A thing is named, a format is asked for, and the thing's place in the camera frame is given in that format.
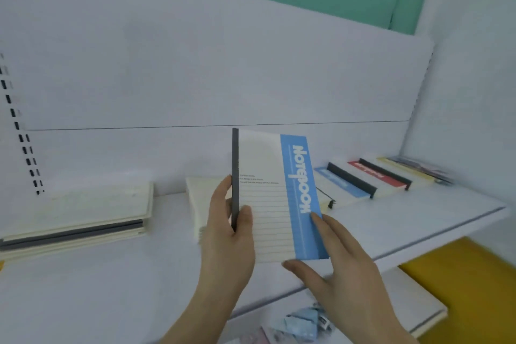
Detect yellow-striped white notebook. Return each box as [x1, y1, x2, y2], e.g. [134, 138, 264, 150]
[359, 156, 435, 191]

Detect yellow plastic bin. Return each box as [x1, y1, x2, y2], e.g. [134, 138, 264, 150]
[399, 236, 516, 344]

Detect red-striped white notebook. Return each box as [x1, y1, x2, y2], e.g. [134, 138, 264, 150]
[327, 159, 409, 198]

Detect heap of small packets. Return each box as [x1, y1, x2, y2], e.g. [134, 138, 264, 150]
[225, 303, 335, 344]

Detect white slotted shelf upright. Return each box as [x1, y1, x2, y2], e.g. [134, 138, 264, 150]
[0, 51, 45, 195]
[407, 49, 435, 125]

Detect blue-striped white notebook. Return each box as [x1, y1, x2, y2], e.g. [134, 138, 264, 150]
[313, 165, 372, 207]
[232, 128, 329, 264]

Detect white shelf back panel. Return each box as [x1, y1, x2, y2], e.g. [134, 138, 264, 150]
[0, 0, 435, 199]

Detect person's right hand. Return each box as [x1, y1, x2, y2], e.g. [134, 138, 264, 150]
[282, 212, 405, 344]

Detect person's left hand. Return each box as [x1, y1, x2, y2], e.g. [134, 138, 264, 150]
[199, 175, 256, 297]

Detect person's right forearm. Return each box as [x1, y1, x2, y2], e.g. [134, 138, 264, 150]
[350, 327, 420, 344]

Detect plain cream notebook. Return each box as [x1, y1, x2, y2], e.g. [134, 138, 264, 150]
[185, 176, 233, 245]

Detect pink packets bundle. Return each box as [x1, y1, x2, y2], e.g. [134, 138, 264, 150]
[386, 155, 455, 185]

